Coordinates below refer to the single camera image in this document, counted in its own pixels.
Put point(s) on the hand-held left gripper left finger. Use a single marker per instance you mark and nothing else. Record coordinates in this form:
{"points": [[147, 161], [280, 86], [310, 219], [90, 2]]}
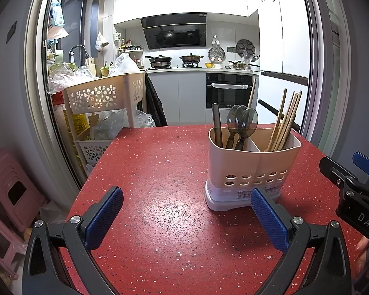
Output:
{"points": [[106, 215]]}

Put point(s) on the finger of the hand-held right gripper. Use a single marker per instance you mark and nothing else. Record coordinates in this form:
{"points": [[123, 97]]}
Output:
{"points": [[338, 173], [367, 164]]}

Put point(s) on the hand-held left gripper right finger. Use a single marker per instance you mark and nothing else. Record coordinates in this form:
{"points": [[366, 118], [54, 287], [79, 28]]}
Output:
{"points": [[270, 218]]}

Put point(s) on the beige plastic utensil holder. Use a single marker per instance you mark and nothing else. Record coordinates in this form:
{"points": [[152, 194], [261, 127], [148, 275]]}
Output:
{"points": [[233, 166]]}

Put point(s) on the person's right hand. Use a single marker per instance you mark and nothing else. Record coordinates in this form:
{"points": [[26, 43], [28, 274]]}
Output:
{"points": [[361, 252]]}

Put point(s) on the clear plastic bag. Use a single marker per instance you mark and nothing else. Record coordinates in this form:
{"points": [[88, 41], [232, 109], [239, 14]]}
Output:
{"points": [[120, 123]]}

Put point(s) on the yellow oil bottle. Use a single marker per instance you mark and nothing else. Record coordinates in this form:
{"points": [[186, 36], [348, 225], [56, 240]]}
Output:
{"points": [[78, 123]]}

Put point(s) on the beige flower-pattern storage cart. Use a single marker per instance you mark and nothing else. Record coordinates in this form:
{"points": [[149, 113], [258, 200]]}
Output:
{"points": [[101, 95]]}

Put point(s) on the black hanging jacket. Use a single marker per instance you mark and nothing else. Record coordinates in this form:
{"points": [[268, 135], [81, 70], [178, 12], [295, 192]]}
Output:
{"points": [[153, 101]]}

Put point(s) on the black built-in oven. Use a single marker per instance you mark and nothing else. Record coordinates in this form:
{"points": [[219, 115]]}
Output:
{"points": [[227, 98]]}

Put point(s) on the white refrigerator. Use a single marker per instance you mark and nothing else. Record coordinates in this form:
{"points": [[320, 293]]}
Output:
{"points": [[270, 52]]}

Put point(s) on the grey base cabinet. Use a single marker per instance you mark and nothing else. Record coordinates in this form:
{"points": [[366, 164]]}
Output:
{"points": [[184, 98]]}

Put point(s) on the clear crumpled plastic bags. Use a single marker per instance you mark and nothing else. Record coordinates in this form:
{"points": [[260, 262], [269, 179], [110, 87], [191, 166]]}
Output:
{"points": [[67, 76]]}

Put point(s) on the small steel pot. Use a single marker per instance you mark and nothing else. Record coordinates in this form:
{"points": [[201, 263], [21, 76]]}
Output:
{"points": [[238, 65]]}

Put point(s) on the round metal steamer rack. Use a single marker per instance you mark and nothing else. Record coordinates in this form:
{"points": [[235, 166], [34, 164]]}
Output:
{"points": [[245, 47]]}

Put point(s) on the black wok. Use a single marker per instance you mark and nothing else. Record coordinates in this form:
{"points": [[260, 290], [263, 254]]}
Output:
{"points": [[160, 60]]}

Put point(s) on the spice rack with bottles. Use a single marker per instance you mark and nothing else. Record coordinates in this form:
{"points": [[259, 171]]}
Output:
{"points": [[130, 47]]}

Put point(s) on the round metal plate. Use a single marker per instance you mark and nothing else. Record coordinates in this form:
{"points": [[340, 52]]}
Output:
{"points": [[216, 54]]}

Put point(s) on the black kitchen faucet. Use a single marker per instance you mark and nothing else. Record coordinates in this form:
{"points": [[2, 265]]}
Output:
{"points": [[79, 46]]}

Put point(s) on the white hanging plastic bag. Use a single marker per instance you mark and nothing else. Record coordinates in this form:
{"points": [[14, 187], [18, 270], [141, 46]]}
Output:
{"points": [[101, 41]]}

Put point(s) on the cooking pot with lid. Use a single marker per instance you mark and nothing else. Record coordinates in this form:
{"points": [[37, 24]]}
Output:
{"points": [[190, 58]]}

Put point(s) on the black range hood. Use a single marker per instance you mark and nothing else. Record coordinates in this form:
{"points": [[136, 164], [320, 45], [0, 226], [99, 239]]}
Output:
{"points": [[172, 37]]}

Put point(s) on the blue hanging bag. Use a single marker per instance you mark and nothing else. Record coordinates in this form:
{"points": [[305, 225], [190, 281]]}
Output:
{"points": [[57, 12]]}

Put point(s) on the grey sliding door frame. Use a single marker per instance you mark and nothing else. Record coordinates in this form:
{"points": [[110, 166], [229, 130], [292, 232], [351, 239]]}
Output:
{"points": [[37, 83]]}

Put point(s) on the dark wall switch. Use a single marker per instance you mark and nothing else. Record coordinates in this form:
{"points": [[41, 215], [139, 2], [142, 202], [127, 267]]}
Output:
{"points": [[11, 32]]}

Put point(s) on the white wall cabinets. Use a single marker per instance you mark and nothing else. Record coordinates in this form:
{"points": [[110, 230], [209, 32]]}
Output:
{"points": [[178, 3]]}

